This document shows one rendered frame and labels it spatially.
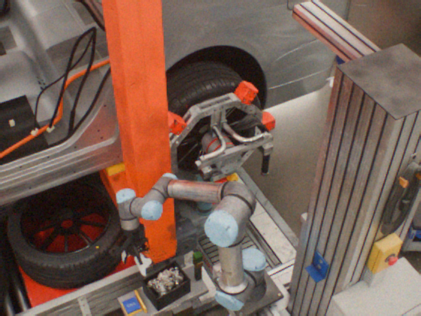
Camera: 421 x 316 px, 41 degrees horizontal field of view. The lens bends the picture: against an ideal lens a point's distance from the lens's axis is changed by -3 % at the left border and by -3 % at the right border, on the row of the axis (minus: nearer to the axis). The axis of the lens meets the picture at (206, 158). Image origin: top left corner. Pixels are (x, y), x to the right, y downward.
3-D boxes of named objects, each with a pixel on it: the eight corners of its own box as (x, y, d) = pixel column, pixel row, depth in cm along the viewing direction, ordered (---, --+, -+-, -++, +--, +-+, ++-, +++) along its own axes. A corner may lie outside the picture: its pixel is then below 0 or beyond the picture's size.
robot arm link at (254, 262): (269, 270, 240) (272, 251, 231) (254, 294, 232) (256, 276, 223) (243, 258, 245) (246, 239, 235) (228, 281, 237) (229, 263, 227)
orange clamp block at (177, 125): (180, 116, 285) (168, 110, 278) (188, 126, 280) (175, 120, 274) (171, 126, 287) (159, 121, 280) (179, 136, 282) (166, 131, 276)
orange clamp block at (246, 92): (241, 97, 298) (251, 83, 294) (249, 105, 293) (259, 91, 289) (232, 94, 293) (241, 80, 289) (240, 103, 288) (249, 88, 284)
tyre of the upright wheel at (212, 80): (222, 149, 358) (255, 56, 318) (242, 174, 343) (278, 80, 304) (125, 162, 323) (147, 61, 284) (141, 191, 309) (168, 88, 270)
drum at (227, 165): (222, 143, 313) (222, 123, 303) (242, 168, 300) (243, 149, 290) (199, 152, 308) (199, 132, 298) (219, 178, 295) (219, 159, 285)
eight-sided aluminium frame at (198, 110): (252, 156, 334) (258, 82, 295) (258, 164, 330) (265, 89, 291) (167, 190, 316) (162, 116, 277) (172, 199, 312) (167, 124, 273)
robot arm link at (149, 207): (164, 191, 221) (143, 186, 227) (147, 211, 214) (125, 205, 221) (171, 206, 226) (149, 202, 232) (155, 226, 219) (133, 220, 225)
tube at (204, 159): (215, 128, 292) (215, 111, 284) (234, 152, 280) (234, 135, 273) (183, 139, 286) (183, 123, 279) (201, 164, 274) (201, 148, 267)
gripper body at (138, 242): (150, 250, 235) (146, 224, 231) (133, 259, 230) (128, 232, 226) (139, 245, 241) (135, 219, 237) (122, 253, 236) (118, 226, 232)
